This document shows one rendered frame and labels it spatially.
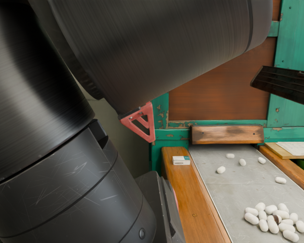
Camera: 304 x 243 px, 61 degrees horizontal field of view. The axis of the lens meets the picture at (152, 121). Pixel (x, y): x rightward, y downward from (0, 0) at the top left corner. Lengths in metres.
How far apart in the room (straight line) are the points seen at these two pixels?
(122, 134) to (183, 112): 0.91
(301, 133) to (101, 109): 1.26
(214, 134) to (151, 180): 0.93
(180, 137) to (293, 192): 0.46
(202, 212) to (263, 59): 0.69
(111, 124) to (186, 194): 1.23
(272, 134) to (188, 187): 0.55
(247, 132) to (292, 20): 0.46
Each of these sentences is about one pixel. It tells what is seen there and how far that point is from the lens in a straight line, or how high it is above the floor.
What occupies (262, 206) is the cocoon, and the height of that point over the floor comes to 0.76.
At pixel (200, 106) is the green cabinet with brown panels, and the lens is 1.10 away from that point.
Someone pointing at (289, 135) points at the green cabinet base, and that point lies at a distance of 1.27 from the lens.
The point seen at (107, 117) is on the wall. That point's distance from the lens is 1.91.
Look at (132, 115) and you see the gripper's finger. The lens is 0.48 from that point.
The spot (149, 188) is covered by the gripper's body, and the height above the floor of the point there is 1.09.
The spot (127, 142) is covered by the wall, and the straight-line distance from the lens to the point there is 1.95.
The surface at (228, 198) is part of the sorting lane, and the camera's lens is 0.83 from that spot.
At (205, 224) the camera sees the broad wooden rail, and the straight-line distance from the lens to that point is 0.67.
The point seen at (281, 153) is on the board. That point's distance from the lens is 1.12.
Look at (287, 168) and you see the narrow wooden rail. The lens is 1.03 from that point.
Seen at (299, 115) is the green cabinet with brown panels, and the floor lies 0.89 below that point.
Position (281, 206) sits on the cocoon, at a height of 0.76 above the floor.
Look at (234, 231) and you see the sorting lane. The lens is 0.71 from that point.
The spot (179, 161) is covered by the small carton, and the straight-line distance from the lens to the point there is 0.94.
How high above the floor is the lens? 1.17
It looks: 16 degrees down
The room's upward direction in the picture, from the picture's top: straight up
